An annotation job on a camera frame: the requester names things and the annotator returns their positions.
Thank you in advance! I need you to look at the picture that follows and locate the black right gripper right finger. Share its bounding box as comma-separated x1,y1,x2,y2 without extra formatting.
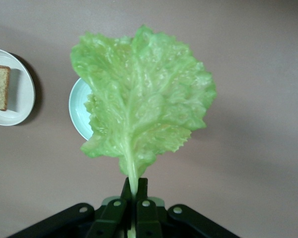
135,177,239,238

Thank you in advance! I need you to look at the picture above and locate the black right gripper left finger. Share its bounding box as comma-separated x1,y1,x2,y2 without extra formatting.
7,177,135,238

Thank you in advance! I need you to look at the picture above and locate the green lettuce leaf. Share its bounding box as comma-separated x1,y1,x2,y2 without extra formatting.
70,24,217,196

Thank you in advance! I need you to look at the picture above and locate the pale green round plate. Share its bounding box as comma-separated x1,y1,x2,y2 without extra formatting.
69,77,95,141

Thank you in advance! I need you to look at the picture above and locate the beige round plate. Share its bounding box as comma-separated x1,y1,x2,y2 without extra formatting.
0,47,36,126

